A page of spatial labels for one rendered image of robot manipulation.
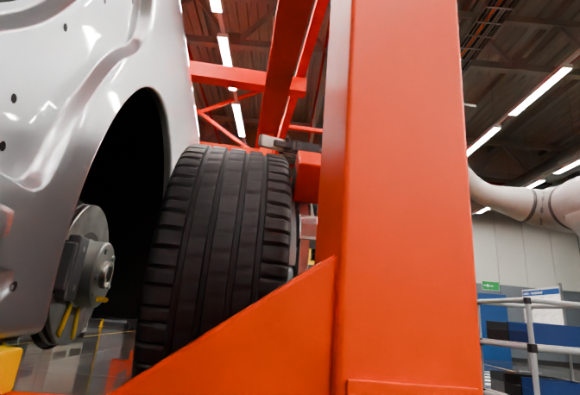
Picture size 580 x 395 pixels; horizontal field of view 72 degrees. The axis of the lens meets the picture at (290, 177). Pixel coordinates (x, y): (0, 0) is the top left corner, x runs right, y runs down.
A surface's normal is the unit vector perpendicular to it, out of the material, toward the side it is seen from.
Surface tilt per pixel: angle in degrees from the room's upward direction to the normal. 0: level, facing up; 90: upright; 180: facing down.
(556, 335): 90
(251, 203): 67
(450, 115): 90
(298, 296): 90
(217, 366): 90
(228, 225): 75
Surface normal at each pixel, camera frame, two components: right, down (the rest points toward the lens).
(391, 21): 0.15, -0.31
